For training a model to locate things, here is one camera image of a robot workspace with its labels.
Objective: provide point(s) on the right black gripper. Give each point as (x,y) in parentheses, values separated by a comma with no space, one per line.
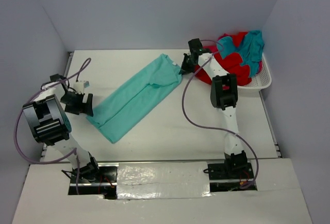
(184,68)

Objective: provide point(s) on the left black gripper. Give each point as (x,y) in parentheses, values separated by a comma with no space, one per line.
(82,107)

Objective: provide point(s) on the mint green t shirt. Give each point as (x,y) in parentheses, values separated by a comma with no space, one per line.
(115,116)

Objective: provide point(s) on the red t shirt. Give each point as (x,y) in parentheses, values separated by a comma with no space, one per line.
(229,58)

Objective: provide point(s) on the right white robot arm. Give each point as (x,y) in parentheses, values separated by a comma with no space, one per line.
(223,97)

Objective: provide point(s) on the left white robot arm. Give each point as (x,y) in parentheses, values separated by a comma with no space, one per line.
(49,124)

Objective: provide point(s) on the magenta pink t shirt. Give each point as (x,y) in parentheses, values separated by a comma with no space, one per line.
(212,48)

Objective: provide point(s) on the teal blue t shirt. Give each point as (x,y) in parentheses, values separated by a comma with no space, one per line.
(251,49)

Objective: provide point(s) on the white plastic basket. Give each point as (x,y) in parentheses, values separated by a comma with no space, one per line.
(260,81)

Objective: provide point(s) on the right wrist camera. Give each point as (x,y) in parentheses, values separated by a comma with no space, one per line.
(195,46)

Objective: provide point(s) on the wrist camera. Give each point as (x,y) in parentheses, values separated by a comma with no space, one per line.
(57,78)
(195,46)

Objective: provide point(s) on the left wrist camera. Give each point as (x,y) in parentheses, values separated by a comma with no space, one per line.
(57,78)

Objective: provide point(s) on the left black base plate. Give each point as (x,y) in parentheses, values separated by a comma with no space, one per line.
(103,175)

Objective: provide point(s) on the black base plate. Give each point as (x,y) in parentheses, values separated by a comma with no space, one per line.
(219,171)
(103,175)

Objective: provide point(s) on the aluminium rail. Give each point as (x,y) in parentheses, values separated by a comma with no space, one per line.
(164,161)

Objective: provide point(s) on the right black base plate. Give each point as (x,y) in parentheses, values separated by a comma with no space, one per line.
(219,171)

